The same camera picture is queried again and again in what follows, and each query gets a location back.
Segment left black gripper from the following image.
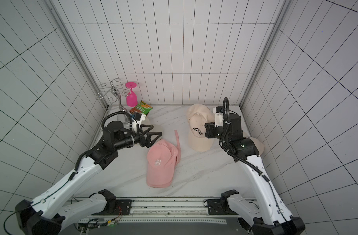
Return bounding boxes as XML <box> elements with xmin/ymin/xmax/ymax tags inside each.
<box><xmin>115</xmin><ymin>124</ymin><xmax>163</xmax><ymax>149</ymax></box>

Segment pink cap back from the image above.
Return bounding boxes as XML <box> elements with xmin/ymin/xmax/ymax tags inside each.
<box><xmin>146</xmin><ymin>140</ymin><xmax>181</xmax><ymax>188</ymax></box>

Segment beige cap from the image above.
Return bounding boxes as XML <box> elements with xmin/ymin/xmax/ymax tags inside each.
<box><xmin>249</xmin><ymin>137</ymin><xmax>265</xmax><ymax>156</ymax></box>
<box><xmin>187</xmin><ymin>111</ymin><xmax>214</xmax><ymax>152</ymax></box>
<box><xmin>137</xmin><ymin>114</ymin><xmax>151</xmax><ymax>125</ymax></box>

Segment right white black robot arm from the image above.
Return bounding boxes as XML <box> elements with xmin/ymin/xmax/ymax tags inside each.
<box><xmin>205</xmin><ymin>113</ymin><xmax>305</xmax><ymax>235</ymax></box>

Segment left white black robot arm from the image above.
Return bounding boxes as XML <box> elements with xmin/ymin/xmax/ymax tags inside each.
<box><xmin>15</xmin><ymin>121</ymin><xmax>162</xmax><ymax>235</ymax></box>

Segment green orange snack packet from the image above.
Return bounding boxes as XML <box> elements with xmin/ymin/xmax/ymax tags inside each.
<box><xmin>130</xmin><ymin>101</ymin><xmax>153</xmax><ymax>115</ymax></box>

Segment pink plastic goblet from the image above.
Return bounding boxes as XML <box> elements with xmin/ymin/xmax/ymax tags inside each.
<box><xmin>126</xmin><ymin>82</ymin><xmax>138</xmax><ymax>107</ymax></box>

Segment silver wine glass rack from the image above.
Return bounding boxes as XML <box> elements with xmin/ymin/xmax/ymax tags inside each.
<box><xmin>96</xmin><ymin>77</ymin><xmax>128</xmax><ymax>112</ymax></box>

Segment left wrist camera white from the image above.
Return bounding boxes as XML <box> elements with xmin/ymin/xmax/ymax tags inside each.
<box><xmin>131</xmin><ymin>112</ymin><xmax>146</xmax><ymax>133</ymax></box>

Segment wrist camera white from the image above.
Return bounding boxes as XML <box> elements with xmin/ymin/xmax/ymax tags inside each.
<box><xmin>212</xmin><ymin>106</ymin><xmax>223</xmax><ymax>127</ymax></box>
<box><xmin>131</xmin><ymin>112</ymin><xmax>146</xmax><ymax>133</ymax></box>

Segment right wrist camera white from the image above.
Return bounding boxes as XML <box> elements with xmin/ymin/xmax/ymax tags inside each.
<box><xmin>212</xmin><ymin>106</ymin><xmax>223</xmax><ymax>127</ymax></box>

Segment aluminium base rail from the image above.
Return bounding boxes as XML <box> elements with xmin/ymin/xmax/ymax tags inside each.
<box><xmin>49</xmin><ymin>196</ymin><xmax>285</xmax><ymax>225</ymax></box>

